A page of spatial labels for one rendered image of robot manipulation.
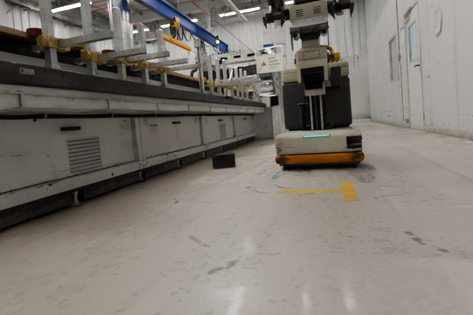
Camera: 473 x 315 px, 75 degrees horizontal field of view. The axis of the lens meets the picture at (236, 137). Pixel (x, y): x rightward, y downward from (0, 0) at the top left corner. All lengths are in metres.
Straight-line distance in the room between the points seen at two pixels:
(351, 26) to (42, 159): 11.72
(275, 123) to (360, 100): 6.68
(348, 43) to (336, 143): 10.35
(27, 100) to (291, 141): 1.63
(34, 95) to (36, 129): 0.32
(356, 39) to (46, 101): 11.65
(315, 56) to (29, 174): 1.92
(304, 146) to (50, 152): 1.61
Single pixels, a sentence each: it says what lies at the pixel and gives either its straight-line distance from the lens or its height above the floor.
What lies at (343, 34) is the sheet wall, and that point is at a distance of 12.58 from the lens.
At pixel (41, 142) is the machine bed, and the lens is 1.88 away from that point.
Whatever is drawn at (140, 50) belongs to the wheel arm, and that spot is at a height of 0.80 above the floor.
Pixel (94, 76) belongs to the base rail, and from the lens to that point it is 1.78.
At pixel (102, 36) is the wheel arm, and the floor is 0.81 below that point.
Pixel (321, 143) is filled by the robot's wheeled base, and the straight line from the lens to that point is 2.31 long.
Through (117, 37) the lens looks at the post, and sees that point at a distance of 2.06.
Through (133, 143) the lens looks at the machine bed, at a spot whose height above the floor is 0.30.
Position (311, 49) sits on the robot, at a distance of 2.42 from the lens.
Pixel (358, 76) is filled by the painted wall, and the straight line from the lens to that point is 12.35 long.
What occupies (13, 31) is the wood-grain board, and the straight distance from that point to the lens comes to 1.78.
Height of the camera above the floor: 0.40
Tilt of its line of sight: 3 degrees down
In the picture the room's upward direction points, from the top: 5 degrees counter-clockwise
